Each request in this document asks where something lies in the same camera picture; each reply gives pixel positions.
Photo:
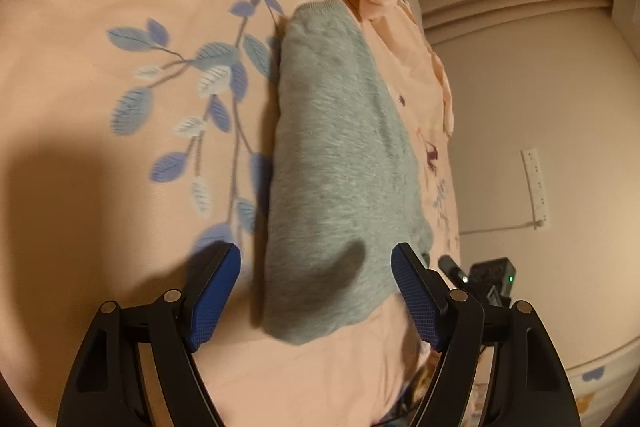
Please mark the white power strip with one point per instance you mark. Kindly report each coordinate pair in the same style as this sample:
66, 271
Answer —
534, 187

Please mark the grey printed sweatshirt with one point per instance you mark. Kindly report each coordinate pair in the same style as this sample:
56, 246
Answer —
340, 167

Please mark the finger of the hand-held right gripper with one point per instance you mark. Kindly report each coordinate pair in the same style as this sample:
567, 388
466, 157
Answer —
452, 271

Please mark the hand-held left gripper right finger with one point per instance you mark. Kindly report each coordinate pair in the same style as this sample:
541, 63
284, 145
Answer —
417, 302

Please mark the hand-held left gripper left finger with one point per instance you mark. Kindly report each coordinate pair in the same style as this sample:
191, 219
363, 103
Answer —
212, 302

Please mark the pink printed duvet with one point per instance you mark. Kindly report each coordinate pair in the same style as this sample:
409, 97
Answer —
100, 217

